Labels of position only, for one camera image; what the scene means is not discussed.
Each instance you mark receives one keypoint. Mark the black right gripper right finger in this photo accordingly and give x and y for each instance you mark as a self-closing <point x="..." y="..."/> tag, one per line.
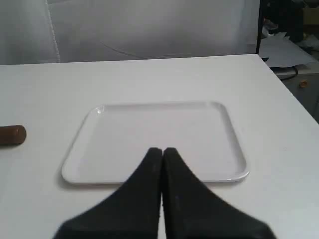
<point x="192" y="211"/>

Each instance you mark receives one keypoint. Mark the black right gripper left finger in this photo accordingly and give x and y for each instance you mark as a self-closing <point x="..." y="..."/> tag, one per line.
<point x="131" y="212"/>

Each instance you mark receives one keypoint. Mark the brown wooden pestle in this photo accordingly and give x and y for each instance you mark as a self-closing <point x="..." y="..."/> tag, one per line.
<point x="12" y="135"/>

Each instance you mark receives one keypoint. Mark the white rectangular tray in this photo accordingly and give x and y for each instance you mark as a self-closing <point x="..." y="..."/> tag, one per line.
<point x="113" y="140"/>

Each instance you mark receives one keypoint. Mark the white backdrop curtain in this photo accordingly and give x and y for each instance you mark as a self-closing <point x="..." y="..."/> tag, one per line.
<point x="52" y="31"/>

